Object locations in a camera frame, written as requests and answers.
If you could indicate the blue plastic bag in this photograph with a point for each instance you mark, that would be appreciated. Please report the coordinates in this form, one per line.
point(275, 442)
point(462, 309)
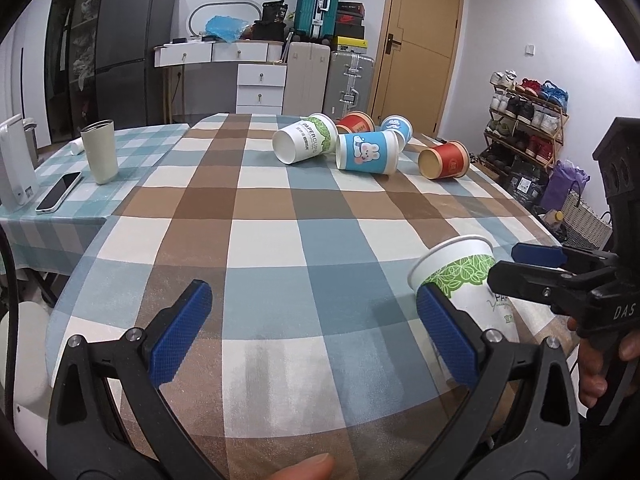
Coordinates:
point(226, 28)

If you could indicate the checkered tablecloth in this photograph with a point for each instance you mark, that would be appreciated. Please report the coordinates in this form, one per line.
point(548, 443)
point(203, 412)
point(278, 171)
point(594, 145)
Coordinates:
point(313, 344)

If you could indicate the teal suitcase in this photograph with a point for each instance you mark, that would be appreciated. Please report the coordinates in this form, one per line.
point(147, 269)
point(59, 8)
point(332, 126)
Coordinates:
point(314, 20)

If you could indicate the green leaf white paper cup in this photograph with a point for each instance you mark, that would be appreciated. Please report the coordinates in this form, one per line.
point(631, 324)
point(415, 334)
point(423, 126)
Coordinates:
point(459, 267)

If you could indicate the stacked shoe boxes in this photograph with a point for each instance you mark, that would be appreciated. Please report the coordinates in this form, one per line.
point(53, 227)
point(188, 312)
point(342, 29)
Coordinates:
point(350, 20)

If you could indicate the white drawer desk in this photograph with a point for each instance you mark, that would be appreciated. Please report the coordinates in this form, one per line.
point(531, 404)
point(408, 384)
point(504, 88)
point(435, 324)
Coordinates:
point(209, 77)

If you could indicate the silver suitcase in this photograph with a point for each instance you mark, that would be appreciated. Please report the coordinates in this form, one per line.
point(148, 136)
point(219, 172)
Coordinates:
point(348, 85)

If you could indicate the smartphone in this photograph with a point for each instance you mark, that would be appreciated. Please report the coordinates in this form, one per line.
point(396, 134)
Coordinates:
point(58, 193)

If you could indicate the black refrigerator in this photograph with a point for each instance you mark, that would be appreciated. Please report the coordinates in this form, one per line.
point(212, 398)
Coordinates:
point(129, 87)

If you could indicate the blue rabbit paper cup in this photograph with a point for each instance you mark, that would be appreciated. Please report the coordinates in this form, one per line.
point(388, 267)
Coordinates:
point(374, 152)

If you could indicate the red paper cup front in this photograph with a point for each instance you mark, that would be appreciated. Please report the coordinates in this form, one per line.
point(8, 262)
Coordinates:
point(450, 160)

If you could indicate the blue paper cup rear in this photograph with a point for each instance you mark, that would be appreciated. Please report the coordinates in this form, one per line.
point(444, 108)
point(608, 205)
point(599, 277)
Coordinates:
point(400, 126)

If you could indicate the person's right hand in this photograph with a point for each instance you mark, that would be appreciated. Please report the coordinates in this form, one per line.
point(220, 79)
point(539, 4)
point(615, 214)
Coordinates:
point(592, 383)

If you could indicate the beige suitcase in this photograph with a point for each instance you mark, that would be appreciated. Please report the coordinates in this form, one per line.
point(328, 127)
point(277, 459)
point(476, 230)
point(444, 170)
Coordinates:
point(305, 83)

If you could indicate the black shelving cabinet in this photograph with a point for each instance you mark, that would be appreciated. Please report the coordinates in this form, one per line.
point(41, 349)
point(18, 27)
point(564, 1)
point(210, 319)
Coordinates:
point(69, 67)

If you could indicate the white appliance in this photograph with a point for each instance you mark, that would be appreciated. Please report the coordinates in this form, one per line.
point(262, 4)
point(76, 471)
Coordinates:
point(19, 184)

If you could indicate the red paper cup rear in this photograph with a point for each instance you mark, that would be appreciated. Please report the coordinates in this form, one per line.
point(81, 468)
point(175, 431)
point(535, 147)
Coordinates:
point(355, 122)

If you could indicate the purple bag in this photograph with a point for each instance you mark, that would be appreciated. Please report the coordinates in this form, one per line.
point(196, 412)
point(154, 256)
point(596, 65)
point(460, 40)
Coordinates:
point(565, 177)

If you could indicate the cream tumbler mug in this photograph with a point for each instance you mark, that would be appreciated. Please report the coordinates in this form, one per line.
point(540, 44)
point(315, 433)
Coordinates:
point(98, 140)

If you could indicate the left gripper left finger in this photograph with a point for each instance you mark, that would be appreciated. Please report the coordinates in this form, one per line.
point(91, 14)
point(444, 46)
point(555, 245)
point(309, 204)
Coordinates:
point(108, 419)

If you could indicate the red paper cup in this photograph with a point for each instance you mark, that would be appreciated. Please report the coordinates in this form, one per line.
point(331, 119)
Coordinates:
point(450, 160)
point(355, 122)

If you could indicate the shoe rack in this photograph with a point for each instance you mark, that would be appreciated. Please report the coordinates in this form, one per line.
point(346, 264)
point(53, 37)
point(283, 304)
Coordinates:
point(527, 119)

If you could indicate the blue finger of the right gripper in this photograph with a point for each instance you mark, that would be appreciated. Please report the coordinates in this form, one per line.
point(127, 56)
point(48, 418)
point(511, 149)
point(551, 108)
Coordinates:
point(536, 284)
point(562, 257)

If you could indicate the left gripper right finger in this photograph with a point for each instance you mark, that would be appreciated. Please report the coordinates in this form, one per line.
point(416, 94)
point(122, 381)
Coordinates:
point(518, 419)

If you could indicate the person's left hand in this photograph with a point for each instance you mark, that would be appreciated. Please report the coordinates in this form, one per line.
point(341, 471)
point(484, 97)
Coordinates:
point(318, 467)

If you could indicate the wooden door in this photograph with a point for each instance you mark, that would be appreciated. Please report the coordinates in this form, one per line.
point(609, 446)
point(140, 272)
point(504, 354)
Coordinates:
point(416, 54)

